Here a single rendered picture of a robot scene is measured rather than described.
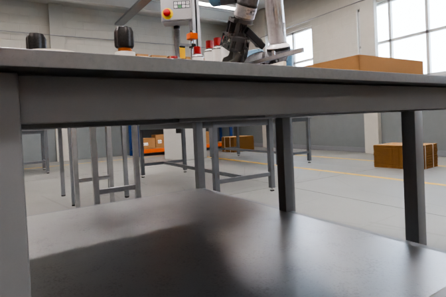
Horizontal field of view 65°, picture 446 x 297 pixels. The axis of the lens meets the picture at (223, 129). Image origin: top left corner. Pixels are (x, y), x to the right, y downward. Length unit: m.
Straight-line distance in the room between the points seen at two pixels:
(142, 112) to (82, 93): 0.08
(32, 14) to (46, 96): 9.07
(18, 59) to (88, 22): 9.26
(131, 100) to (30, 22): 9.01
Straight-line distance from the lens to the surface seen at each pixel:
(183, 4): 1.98
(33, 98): 0.48
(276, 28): 1.75
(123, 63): 0.46
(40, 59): 0.45
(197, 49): 1.62
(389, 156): 5.36
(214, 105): 0.56
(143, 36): 10.01
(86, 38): 9.45
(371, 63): 0.85
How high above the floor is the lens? 0.74
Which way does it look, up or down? 1 degrees down
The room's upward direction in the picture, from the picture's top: 3 degrees counter-clockwise
